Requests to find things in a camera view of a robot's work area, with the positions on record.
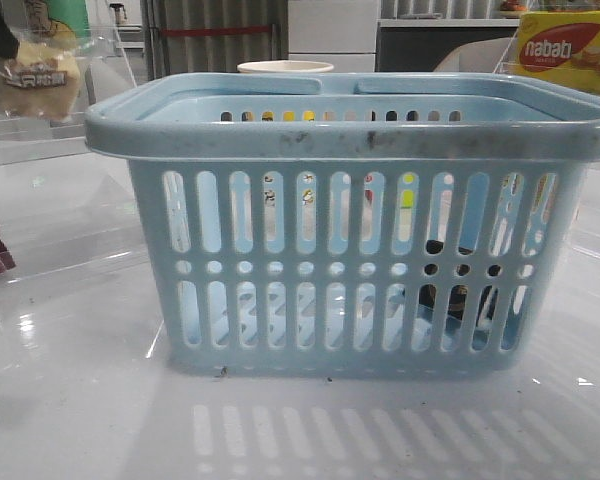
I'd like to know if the bread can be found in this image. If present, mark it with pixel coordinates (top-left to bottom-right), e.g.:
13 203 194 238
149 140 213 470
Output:
0 41 82 121

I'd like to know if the black tissue pack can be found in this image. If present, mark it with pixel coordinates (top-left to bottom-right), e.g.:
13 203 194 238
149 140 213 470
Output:
419 239 501 334

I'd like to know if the light blue plastic basket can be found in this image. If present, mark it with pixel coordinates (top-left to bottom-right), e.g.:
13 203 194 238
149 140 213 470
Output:
84 73 600 377

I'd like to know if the red barrier belt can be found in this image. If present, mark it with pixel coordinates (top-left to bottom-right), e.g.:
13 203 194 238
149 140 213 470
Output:
160 25 274 38

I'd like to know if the white fridge cabinet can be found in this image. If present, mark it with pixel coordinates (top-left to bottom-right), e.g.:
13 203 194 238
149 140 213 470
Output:
287 1 381 73

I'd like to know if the plate of fruit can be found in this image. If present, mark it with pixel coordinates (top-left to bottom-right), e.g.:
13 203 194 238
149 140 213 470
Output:
498 0 527 16

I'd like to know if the yellow nabati wafer box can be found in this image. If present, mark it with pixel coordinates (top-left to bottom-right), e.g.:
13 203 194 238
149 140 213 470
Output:
508 11 600 95

